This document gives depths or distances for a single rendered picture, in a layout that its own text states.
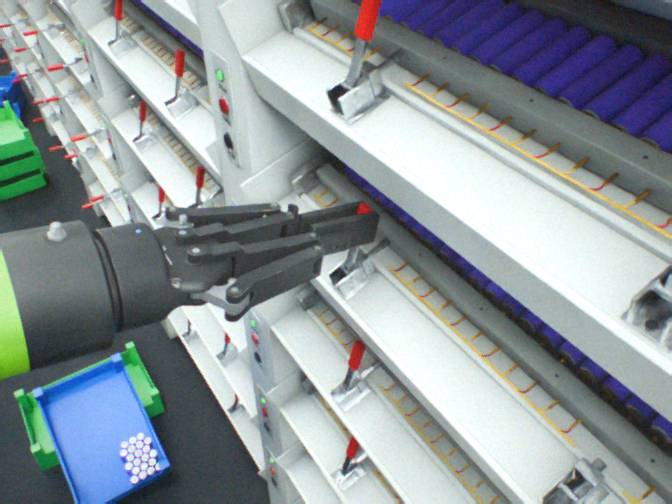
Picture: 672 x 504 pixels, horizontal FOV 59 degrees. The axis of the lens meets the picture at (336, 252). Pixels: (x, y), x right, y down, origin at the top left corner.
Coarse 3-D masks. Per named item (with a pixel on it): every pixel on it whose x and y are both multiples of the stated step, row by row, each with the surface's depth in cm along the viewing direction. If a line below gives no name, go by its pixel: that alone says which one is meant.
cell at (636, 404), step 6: (636, 396) 42; (630, 402) 42; (636, 402) 42; (642, 402) 42; (630, 408) 43; (636, 408) 42; (642, 408) 42; (648, 408) 42; (636, 414) 42; (642, 414) 42; (648, 414) 42; (654, 414) 42; (642, 420) 42; (648, 420) 42
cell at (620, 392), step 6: (612, 378) 44; (606, 384) 43; (612, 384) 43; (618, 384) 43; (612, 390) 43; (618, 390) 43; (624, 390) 43; (630, 390) 43; (618, 396) 43; (624, 396) 43; (618, 402) 44
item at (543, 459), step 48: (288, 192) 68; (384, 288) 57; (432, 288) 55; (384, 336) 53; (432, 336) 52; (480, 336) 51; (432, 384) 49; (480, 384) 48; (528, 384) 47; (480, 432) 46; (528, 432) 45; (576, 432) 44; (528, 480) 43; (624, 480) 41
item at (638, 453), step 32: (352, 192) 62; (384, 224) 58; (416, 256) 55; (448, 288) 52; (480, 320) 49; (512, 352) 47; (544, 352) 46; (512, 384) 46; (544, 384) 45; (576, 384) 44; (544, 416) 44; (576, 416) 44; (608, 416) 42; (608, 448) 42; (640, 448) 40
